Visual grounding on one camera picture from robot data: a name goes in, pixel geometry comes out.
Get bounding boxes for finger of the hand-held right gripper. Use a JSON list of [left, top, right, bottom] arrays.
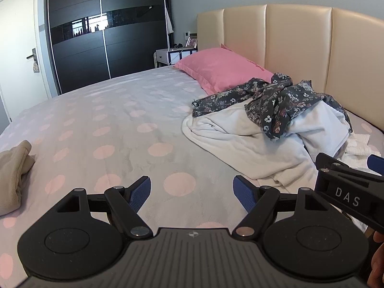
[[367, 154, 384, 176], [315, 152, 350, 173]]

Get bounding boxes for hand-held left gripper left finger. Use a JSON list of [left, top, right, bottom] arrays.
[[55, 176, 152, 239]]

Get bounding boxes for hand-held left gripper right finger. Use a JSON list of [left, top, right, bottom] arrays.
[[232, 175, 331, 239]]

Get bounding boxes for dark floral pants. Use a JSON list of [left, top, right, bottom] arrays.
[[192, 72, 353, 142]]

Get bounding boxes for person's right hand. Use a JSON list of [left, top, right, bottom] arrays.
[[367, 230, 384, 288]]

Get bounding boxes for white textured cloth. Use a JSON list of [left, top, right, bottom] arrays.
[[344, 131, 382, 157]]

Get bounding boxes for light blue garment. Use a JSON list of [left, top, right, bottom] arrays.
[[285, 100, 352, 159]]

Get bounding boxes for white fleece garment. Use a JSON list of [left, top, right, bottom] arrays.
[[181, 103, 319, 193]]

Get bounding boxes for bed with polka dot sheet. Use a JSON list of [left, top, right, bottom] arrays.
[[0, 64, 384, 288]]

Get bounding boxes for beige folded cloth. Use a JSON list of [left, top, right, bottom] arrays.
[[0, 140, 36, 217]]

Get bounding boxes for pink pillow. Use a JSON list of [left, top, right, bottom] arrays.
[[173, 44, 275, 94]]

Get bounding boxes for cream padded headboard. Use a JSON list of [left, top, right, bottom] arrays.
[[196, 4, 384, 133]]

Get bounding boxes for white nightstand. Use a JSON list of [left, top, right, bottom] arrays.
[[154, 48, 198, 67]]

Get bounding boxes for black sliding wardrobe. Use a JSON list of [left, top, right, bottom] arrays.
[[45, 0, 172, 95]]

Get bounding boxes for white hanging cloth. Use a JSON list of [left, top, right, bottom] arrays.
[[165, 6, 175, 35]]

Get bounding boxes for white door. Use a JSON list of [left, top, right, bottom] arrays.
[[0, 0, 52, 123]]

